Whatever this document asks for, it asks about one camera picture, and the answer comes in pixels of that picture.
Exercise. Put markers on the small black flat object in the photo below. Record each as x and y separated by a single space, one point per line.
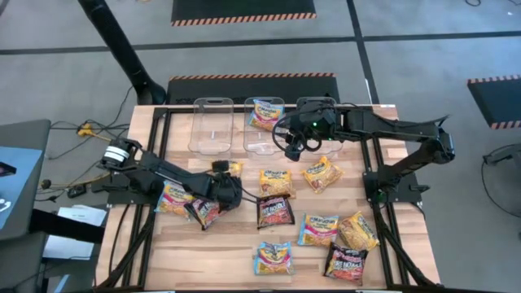
6 169

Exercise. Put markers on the black hazard-striped floor mat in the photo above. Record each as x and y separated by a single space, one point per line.
252 87
500 101
244 8

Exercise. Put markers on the small black adapter box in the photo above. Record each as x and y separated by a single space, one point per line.
76 191

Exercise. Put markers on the small black round object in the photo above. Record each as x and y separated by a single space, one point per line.
46 184

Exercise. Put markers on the black beam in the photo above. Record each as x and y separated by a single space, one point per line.
61 228

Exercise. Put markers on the black floor device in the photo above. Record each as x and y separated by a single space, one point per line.
502 154

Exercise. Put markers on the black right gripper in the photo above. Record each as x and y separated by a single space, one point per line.
317 118

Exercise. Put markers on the black fire noodle pack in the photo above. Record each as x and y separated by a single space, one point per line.
203 214
275 211
345 263

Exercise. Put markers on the black aluminium table frame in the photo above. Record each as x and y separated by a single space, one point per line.
179 110

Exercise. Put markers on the yellow Maruchan ramen pack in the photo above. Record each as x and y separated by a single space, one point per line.
322 174
358 232
277 183
236 167

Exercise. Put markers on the grey desk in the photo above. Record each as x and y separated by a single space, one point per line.
24 134

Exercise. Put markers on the blue board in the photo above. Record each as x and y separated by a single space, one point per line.
20 191

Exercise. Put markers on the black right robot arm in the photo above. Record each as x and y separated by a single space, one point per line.
386 124

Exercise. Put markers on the black camera stand pole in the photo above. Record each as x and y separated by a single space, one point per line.
118 45

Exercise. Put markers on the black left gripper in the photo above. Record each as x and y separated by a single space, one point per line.
226 193

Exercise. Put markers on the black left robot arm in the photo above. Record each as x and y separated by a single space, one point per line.
163 171

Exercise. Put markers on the clear plastic bin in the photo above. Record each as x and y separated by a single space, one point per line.
211 138
325 149
260 142

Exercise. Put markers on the yellow noodle packet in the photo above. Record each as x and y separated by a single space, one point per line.
173 201

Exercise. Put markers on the blue Maruchan beef ramen pack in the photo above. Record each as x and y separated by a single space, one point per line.
265 115
318 230
273 258

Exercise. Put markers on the yellow power plug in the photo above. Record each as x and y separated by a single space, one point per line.
85 131

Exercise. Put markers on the white paper sheets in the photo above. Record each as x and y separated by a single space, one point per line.
81 215

